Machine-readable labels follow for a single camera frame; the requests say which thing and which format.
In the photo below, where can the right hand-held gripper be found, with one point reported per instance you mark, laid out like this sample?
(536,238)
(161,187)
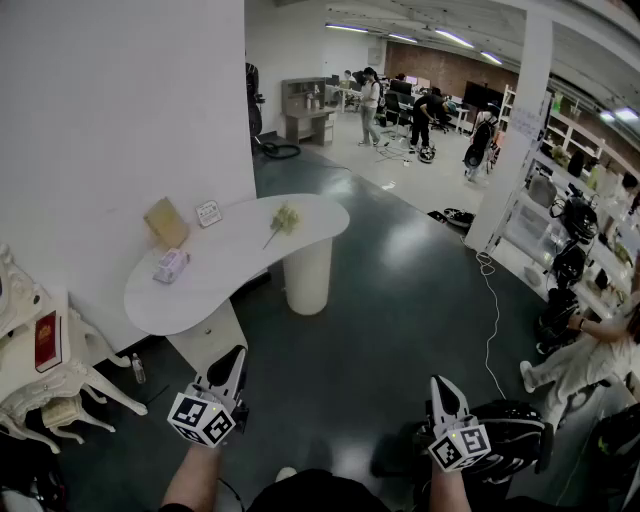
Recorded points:
(460,445)

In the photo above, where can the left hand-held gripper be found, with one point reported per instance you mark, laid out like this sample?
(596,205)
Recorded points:
(200,417)

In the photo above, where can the pale yellow flowers bunch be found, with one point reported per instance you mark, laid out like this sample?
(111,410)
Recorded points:
(285,220)

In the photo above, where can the person's right forearm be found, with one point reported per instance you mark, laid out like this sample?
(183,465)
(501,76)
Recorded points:
(450,492)

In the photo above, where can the person's left forearm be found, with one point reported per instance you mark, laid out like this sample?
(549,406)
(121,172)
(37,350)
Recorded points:
(192,475)

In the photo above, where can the clear water bottle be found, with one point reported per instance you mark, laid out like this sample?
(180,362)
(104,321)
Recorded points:
(139,370)

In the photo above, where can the person's white shoe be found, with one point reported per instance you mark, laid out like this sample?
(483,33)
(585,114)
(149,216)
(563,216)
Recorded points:
(286,474)

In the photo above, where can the purple tissue packet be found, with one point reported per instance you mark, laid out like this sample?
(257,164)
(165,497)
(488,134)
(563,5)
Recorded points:
(171,266)

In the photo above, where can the person's black shirt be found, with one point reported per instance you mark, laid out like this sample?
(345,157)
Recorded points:
(320,492)

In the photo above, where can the tan gold-crest booklet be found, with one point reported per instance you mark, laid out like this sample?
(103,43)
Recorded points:
(166,224)

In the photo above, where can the beige box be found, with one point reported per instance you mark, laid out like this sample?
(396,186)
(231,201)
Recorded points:
(62,412)

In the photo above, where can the red book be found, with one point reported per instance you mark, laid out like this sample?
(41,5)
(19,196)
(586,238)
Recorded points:
(47,342)

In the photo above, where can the black bag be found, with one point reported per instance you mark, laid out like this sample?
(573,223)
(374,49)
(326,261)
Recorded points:
(457,216)

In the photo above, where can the ornate white dressing table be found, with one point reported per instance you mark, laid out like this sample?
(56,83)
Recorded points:
(20,360)

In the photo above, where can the grey shelf desk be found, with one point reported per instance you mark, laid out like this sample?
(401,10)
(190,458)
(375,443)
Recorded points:
(307,120)

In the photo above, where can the white shelf rack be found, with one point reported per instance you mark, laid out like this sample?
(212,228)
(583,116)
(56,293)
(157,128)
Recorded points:
(565,165)

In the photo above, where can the black office chair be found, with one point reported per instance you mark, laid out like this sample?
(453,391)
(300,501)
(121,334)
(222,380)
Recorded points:
(399,107)

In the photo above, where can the black television screen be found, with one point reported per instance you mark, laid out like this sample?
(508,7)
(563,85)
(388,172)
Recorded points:
(482,94)

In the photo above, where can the long ceiling tube light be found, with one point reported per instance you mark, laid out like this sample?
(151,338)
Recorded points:
(454,38)
(403,38)
(491,57)
(346,27)

